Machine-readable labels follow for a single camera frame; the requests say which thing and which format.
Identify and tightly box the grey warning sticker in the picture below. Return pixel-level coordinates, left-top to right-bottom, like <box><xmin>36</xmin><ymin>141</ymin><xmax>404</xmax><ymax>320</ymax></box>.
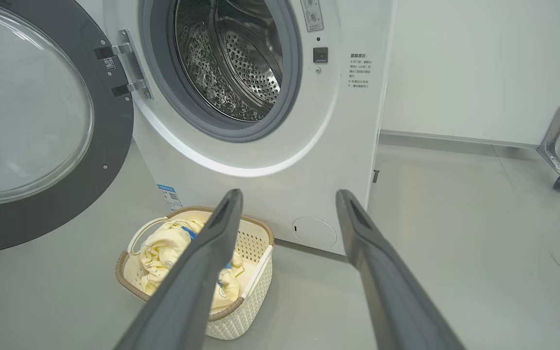
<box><xmin>301</xmin><ymin>0</ymin><xmax>324</xmax><ymax>32</ymax></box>

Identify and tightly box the black round washing machine door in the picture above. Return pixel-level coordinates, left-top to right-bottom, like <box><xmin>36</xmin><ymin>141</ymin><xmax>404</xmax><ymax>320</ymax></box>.
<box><xmin>0</xmin><ymin>0</ymin><xmax>135</xmax><ymax>257</ymax></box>

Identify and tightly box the round filter cover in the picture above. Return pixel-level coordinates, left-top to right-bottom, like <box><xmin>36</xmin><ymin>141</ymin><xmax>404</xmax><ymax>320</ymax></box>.
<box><xmin>292</xmin><ymin>216</ymin><xmax>338</xmax><ymax>248</ymax></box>

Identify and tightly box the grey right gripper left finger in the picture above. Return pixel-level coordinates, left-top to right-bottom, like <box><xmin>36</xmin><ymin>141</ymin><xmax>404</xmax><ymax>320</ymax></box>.
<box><xmin>115</xmin><ymin>189</ymin><xmax>244</xmax><ymax>350</ymax></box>

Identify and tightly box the white Hisense washing machine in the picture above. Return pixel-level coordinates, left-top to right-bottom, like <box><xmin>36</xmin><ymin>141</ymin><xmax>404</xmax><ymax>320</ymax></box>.
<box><xmin>73</xmin><ymin>0</ymin><xmax>397</xmax><ymax>257</ymax></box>

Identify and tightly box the blue energy label sticker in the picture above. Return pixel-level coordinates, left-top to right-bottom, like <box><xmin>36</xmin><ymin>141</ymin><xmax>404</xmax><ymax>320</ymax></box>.
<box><xmin>157</xmin><ymin>184</ymin><xmax>183</xmax><ymax>212</ymax></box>

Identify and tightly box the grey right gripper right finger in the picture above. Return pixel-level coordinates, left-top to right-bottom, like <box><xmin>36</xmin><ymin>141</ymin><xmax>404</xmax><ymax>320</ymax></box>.
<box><xmin>336</xmin><ymin>189</ymin><xmax>465</xmax><ymax>350</ymax></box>

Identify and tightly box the white wheeled partition panel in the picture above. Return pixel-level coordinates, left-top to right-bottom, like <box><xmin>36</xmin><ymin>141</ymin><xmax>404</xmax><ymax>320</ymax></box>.
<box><xmin>380</xmin><ymin>0</ymin><xmax>560</xmax><ymax>149</ymax></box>

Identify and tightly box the metal partition foot with caster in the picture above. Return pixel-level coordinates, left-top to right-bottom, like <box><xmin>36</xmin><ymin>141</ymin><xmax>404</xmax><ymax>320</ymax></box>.
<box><xmin>537</xmin><ymin>104</ymin><xmax>560</xmax><ymax>193</ymax></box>

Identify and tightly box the cream perforated laundry basket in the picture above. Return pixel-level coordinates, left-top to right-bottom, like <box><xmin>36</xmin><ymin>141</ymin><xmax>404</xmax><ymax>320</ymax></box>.
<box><xmin>115</xmin><ymin>205</ymin><xmax>276</xmax><ymax>341</ymax></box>

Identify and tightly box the steel washing machine drum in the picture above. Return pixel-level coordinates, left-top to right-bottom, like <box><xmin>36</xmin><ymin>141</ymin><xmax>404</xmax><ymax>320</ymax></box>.
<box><xmin>173</xmin><ymin>0</ymin><xmax>284</xmax><ymax>122</ymax></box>

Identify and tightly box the metal door hinge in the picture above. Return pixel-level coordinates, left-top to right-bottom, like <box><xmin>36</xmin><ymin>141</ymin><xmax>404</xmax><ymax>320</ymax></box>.
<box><xmin>94</xmin><ymin>29</ymin><xmax>153</xmax><ymax>100</ymax></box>

